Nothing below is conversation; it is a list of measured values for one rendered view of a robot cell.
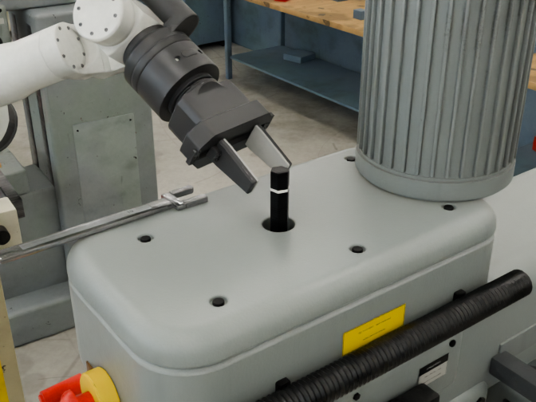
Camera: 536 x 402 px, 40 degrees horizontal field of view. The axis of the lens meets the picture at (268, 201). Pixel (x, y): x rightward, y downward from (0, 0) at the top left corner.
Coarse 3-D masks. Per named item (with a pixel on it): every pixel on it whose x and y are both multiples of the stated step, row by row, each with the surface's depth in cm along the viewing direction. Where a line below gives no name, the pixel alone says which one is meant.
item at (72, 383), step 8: (72, 376) 86; (80, 376) 86; (56, 384) 85; (64, 384) 85; (72, 384) 85; (80, 384) 86; (40, 392) 85; (48, 392) 84; (56, 392) 84; (80, 392) 86; (40, 400) 84; (48, 400) 84; (56, 400) 84
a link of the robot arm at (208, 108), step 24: (168, 48) 82; (192, 48) 83; (144, 72) 82; (168, 72) 81; (192, 72) 81; (216, 72) 85; (144, 96) 83; (168, 96) 81; (192, 96) 80; (216, 96) 82; (240, 96) 84; (168, 120) 86; (192, 120) 79; (216, 120) 79; (240, 120) 81; (264, 120) 84; (192, 144) 78; (240, 144) 85
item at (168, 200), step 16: (176, 192) 88; (192, 192) 89; (144, 208) 84; (160, 208) 84; (176, 208) 85; (96, 224) 81; (112, 224) 81; (32, 240) 78; (48, 240) 78; (64, 240) 78; (0, 256) 75; (16, 256) 75
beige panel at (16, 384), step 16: (0, 288) 259; (0, 304) 261; (0, 320) 264; (0, 336) 266; (0, 352) 268; (0, 368) 271; (16, 368) 275; (0, 384) 273; (16, 384) 278; (0, 400) 276; (16, 400) 281
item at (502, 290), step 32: (480, 288) 86; (512, 288) 87; (416, 320) 81; (448, 320) 81; (480, 320) 84; (384, 352) 76; (416, 352) 78; (288, 384) 72; (320, 384) 71; (352, 384) 73
